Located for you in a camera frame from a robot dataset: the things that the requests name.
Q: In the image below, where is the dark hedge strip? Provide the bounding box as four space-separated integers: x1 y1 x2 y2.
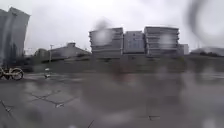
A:
23 53 224 74

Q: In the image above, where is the grey multi-storey building block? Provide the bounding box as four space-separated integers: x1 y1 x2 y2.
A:
88 25 181 57

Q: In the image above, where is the wet grey paved plaza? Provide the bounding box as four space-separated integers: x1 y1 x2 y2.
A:
0 71 224 128

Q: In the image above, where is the low grey building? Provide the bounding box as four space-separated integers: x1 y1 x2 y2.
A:
34 42 92 62

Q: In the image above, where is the pole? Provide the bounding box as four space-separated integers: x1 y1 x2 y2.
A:
49 44 54 63

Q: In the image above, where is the low long building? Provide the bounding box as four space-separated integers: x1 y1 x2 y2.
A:
189 46 224 57

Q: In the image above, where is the yellow bicycle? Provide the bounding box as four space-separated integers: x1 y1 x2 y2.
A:
0 66 25 81

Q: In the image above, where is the tall grey building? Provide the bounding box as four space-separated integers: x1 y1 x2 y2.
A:
0 6 31 66

